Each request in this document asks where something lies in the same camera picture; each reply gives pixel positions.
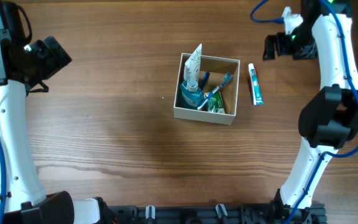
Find teal toothpaste tube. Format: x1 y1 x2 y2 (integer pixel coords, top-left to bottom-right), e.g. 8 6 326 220
248 63 264 105

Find blue white toothbrush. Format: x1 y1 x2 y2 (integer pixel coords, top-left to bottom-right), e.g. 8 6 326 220
197 73 233 110

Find blue disposable razor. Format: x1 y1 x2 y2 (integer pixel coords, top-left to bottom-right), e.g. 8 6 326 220
200 72 210 90

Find white cardboard box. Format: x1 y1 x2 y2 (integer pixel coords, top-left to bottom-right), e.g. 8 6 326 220
173 53 241 125

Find green white soap box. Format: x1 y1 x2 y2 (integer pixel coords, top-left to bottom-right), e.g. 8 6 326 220
206 91 225 114

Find white floral lotion tube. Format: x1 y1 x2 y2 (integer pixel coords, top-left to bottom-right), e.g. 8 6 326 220
183 44 203 80

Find blue mouthwash bottle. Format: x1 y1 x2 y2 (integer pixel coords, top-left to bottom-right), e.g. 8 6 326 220
180 78 204 110

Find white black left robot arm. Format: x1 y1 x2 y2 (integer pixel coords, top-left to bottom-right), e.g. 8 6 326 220
0 1 104 223

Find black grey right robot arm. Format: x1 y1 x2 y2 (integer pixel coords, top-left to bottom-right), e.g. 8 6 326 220
263 0 358 210

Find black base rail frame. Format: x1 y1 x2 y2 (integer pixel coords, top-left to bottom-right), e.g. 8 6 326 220
104 203 328 224

